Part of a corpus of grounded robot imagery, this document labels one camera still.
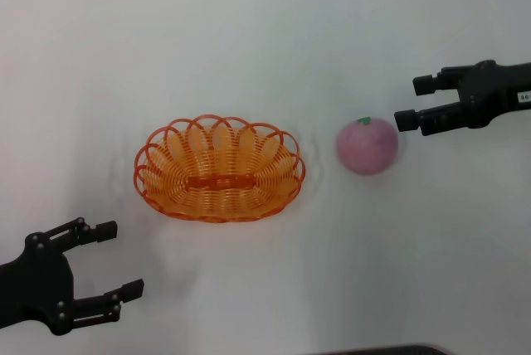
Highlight orange plastic woven basket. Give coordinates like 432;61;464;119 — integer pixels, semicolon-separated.
132;114;307;223

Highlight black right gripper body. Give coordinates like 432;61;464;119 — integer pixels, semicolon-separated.
457;59;531;130

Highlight pink plush peach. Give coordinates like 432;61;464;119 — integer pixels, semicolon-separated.
334;116;400;177

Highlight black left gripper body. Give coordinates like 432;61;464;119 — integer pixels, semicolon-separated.
0;232;76;336

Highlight dark curved robot base edge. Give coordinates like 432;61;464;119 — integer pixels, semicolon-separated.
321;344;451;355

